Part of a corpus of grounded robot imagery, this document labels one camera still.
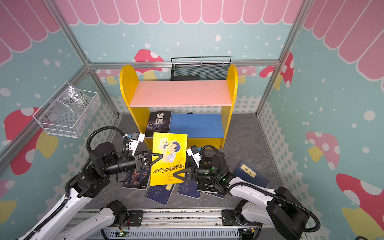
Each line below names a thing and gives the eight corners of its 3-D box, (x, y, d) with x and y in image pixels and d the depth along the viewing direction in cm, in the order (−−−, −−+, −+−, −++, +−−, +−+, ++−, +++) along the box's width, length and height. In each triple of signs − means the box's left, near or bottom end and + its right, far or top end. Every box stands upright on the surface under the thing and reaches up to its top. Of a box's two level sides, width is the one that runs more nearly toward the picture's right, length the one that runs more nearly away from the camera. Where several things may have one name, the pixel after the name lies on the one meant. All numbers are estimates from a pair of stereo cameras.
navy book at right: (232, 173, 91) (233, 171, 88) (239, 163, 96) (241, 160, 92) (261, 194, 84) (264, 192, 81) (267, 183, 88) (270, 180, 85)
